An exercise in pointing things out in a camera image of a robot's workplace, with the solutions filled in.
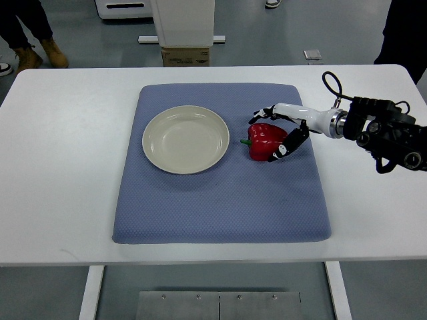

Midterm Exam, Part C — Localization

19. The black white sneaker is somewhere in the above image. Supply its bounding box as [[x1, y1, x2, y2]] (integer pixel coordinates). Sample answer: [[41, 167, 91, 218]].
[[0, 62, 13, 77]]

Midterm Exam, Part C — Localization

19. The right white table leg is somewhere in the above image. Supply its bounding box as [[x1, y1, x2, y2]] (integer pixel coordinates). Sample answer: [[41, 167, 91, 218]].
[[324, 261, 352, 320]]

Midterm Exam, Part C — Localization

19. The cardboard box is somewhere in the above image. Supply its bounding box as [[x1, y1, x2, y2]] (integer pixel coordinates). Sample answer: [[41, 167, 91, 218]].
[[161, 47, 210, 67]]

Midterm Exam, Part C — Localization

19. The white sneaker far background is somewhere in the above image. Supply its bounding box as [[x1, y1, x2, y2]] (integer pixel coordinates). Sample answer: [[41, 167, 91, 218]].
[[265, 0, 282, 9]]

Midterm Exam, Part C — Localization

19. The left white table leg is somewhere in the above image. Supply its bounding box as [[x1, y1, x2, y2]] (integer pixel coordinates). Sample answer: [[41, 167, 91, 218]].
[[78, 265, 105, 320]]

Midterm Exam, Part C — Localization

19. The white pedestal column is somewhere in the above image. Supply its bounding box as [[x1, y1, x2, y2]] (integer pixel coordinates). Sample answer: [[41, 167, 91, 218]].
[[150, 0, 215, 47]]

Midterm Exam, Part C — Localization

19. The blue quilted mat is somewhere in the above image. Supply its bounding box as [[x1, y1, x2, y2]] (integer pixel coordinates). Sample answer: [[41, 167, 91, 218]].
[[112, 83, 331, 244]]

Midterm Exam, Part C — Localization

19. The white machine base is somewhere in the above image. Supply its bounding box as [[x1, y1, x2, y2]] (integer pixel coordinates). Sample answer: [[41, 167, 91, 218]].
[[95, 0, 153, 19]]

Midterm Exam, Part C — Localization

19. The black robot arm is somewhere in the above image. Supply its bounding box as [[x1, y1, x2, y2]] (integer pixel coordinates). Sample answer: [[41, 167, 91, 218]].
[[343, 97, 426, 174]]

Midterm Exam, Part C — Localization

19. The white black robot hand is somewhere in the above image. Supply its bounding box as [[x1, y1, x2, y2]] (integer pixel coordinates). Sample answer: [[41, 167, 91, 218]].
[[248, 103, 348, 162]]

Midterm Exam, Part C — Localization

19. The red bell pepper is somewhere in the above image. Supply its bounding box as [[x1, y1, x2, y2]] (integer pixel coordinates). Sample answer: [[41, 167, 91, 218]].
[[240, 123, 288, 161]]

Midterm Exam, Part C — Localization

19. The person in black clothes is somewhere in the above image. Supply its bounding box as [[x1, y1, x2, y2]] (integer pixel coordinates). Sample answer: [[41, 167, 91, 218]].
[[374, 0, 426, 83]]

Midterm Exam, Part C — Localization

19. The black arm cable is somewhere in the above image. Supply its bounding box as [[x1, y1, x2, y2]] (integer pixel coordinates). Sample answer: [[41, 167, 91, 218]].
[[322, 71, 354, 109]]

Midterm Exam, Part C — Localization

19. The person in dark trousers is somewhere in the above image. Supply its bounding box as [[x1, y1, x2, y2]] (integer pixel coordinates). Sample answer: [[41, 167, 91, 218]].
[[1, 0, 53, 49]]

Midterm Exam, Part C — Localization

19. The small grey floor tile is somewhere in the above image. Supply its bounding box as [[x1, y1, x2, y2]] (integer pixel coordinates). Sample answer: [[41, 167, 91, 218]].
[[303, 49, 322, 61]]

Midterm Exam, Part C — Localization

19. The white table leg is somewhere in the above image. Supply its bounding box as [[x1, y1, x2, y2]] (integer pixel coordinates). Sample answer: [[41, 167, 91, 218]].
[[324, 261, 352, 320], [78, 265, 105, 320]]

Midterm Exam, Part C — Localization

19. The grey metal floor plate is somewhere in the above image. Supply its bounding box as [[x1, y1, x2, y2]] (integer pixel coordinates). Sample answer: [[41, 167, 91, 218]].
[[136, 291, 304, 319]]

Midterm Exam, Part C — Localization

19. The cream round plate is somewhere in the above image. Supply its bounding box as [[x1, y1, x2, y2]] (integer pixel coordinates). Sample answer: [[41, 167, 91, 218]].
[[141, 105, 230, 175]]

